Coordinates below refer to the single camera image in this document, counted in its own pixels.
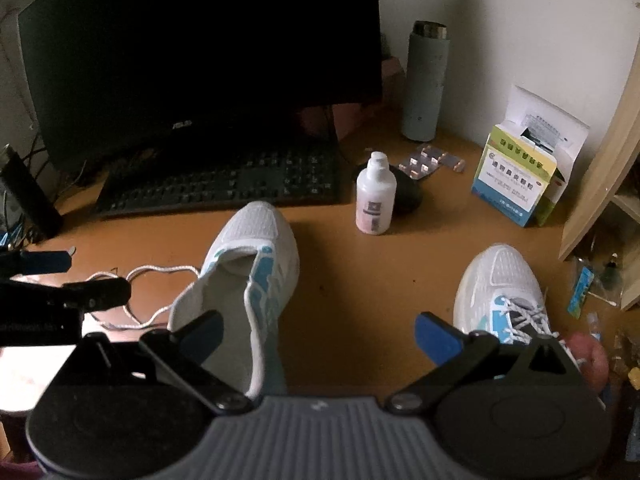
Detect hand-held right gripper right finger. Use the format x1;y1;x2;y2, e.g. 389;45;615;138
384;311;601;415

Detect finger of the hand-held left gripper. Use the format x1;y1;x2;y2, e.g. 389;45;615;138
0;246;77;276
0;276;132;318

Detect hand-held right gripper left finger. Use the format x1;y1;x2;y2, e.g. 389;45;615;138
50;310;253;416

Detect white shoelace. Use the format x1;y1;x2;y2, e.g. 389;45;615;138
82;264;202;332
500;296;591;372

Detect white and blue shoe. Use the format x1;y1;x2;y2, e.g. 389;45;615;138
167;201;301;401
452;244;606;411

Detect black cylindrical device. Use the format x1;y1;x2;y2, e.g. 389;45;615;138
0;144;64;241

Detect black computer mouse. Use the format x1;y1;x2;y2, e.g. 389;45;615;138
357;162;424;216

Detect white plastic bottle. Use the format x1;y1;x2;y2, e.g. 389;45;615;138
355;151;399;236

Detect blue packet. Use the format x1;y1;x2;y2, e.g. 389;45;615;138
570;266;597;319

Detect black keyboard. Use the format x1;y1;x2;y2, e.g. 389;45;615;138
95;144;344;219

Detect pink round object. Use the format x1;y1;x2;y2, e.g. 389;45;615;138
567;332;610;392

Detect green and blue medicine box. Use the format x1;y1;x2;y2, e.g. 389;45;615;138
471;124;569;228

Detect large silver blister pack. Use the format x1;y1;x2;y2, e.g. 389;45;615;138
398;144;446;181

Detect small silver blister pack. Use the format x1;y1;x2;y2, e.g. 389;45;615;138
435;152;467;172

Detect clear plastic bag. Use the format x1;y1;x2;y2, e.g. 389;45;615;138
574;250;640;311

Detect wooden shelf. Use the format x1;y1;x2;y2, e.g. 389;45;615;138
559;35;640;311

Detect brown box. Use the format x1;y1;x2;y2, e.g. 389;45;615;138
300;55;407;142

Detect grey thermos bottle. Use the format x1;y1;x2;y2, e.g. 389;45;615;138
401;20;451;142

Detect black computer monitor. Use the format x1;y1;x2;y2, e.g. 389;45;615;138
15;0;385;173

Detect tangled cables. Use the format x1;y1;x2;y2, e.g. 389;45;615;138
0;130;108;253

